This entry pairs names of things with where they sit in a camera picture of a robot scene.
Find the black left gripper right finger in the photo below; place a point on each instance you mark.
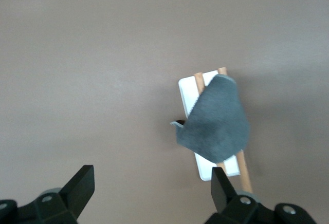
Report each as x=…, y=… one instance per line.
x=239, y=211

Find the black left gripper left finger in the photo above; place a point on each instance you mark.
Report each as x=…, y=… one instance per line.
x=64, y=203

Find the grey microfibre towel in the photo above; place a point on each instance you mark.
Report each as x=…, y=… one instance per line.
x=218, y=121

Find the wooden rack rod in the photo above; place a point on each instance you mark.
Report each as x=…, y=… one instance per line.
x=244, y=172
x=199, y=82

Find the white rack base tray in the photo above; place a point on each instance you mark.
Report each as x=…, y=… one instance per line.
x=189, y=93

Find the brown table mat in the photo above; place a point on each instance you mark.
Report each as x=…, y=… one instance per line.
x=102, y=80

